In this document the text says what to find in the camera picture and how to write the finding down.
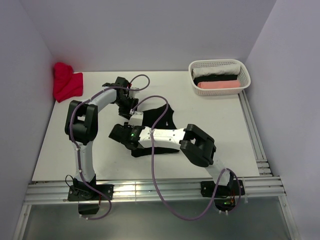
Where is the aluminium mounting rail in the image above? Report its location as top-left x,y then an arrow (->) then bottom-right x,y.
23,176 -> 287,205

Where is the rolled black t-shirt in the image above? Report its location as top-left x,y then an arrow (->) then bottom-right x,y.
193,74 -> 238,86

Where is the red t-shirt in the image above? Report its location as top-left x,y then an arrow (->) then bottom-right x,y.
53,62 -> 84,103

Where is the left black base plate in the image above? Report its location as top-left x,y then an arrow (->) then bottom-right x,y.
67,185 -> 107,216

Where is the rolled white t-shirt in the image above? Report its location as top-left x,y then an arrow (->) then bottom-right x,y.
192,64 -> 241,78

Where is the black t-shirt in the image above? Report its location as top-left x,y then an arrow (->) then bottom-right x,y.
193,74 -> 238,86
129,103 -> 182,158

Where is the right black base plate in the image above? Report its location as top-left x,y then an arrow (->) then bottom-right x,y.
200,179 -> 246,211

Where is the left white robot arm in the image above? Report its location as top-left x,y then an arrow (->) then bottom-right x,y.
64,77 -> 140,201

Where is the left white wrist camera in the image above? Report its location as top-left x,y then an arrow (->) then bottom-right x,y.
127,87 -> 140,99

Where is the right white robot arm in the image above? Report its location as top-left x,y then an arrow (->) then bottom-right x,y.
109,122 -> 234,195

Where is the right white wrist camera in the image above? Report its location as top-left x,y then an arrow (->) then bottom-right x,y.
128,109 -> 144,126

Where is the white plastic basket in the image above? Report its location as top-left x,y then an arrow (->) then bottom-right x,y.
188,59 -> 251,96

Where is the rolled pink t-shirt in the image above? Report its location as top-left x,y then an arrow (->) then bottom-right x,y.
197,80 -> 242,90

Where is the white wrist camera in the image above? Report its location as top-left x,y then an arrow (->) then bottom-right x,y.
128,109 -> 144,126
127,87 -> 140,99

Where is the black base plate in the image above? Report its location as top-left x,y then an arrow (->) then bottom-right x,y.
200,179 -> 246,211
67,185 -> 107,216

